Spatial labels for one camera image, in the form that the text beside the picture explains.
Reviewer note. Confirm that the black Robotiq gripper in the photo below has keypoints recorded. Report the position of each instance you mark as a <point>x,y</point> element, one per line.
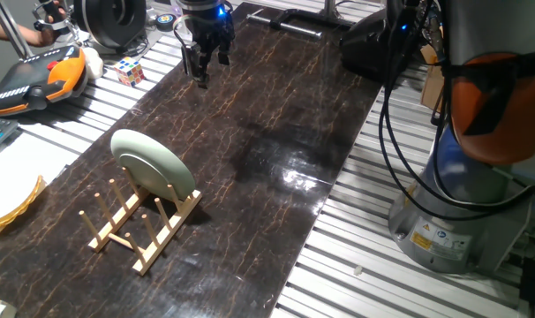
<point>208,26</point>

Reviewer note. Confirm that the pale green dish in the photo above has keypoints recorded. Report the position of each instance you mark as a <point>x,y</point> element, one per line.
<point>157,165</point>

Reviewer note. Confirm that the wooden dish rack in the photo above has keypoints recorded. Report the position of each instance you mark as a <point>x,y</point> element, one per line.
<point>166,235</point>

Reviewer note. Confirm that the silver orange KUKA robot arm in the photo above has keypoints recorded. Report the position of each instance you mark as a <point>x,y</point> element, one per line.
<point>492,26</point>

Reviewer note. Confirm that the person's bare forearm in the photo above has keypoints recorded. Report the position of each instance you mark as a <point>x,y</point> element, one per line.
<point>33,37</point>

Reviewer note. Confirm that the person's left hand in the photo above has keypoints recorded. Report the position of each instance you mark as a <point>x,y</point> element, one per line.
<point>53,28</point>

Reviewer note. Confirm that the black round puck blue sticker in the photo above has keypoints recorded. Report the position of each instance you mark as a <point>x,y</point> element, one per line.
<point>166,22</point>

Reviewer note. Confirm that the Rubik's cube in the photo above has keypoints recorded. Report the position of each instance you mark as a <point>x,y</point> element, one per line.
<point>129,71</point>

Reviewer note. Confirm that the black T-shaped stand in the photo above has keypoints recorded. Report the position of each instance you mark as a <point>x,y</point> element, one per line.
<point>289,27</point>

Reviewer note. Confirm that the dark marble pattern mat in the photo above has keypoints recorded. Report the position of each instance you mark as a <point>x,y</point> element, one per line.
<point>258,132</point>

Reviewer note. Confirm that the black round spool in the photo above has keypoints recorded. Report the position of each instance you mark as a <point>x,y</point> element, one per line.
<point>113,22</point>

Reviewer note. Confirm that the white round object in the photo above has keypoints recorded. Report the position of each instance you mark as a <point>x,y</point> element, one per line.
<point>93,64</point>

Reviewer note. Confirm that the black orange teach pendant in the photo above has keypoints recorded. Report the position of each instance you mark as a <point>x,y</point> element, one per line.
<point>24,84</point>

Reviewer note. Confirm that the white paper sheet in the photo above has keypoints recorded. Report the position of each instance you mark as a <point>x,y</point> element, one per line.
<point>42,154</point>

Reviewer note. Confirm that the brown cardboard box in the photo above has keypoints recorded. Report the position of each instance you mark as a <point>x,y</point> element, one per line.
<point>431,84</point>

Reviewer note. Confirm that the white plate gold rim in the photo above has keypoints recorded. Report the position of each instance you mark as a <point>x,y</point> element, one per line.
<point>7,194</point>

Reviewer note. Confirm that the small white scrap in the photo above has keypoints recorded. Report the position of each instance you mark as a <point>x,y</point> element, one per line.
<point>358,270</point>

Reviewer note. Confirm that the aluminium frame post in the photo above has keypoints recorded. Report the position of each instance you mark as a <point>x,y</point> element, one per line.
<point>11,31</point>

